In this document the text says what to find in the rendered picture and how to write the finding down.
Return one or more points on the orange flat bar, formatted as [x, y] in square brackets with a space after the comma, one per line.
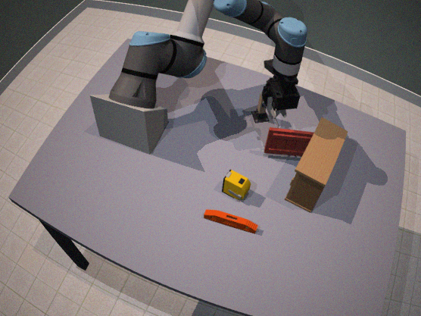
[222, 218]

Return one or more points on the brown wooden cabinet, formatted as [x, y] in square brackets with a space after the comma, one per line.
[317, 161]

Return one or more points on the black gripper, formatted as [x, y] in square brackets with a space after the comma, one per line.
[284, 98]

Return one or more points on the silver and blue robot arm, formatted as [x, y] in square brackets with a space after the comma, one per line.
[180, 53]

